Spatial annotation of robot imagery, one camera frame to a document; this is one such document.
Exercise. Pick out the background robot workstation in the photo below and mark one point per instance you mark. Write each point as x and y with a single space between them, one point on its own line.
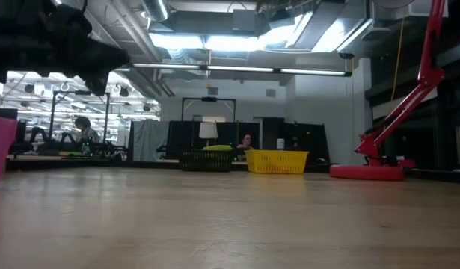
46 143

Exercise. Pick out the black partition booth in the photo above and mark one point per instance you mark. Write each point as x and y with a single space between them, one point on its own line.
308 138

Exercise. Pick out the red desk lamp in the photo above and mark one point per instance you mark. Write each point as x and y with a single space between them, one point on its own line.
364 172

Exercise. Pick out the silver round air duct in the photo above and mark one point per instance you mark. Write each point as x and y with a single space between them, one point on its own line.
156 9

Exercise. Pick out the grey curtain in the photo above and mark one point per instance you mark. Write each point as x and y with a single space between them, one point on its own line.
151 140

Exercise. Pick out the white shade table lamp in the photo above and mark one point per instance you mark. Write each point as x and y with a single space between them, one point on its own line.
208 130

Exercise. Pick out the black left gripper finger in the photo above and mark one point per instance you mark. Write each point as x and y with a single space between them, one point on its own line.
98 60

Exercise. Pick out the black mesh basket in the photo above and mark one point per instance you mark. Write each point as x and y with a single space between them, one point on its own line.
205 161

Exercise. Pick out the black background gantry frame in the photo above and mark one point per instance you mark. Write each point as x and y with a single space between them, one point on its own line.
209 99
80 92

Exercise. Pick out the dark glass cabinet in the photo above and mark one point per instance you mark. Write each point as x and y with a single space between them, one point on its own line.
450 130

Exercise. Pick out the long LED light bar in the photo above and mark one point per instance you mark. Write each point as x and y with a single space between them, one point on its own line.
237 68

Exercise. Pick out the person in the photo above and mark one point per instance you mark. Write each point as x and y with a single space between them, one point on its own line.
245 142
85 132

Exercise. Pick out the yellow mesh basket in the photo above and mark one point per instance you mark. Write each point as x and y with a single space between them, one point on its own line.
276 162

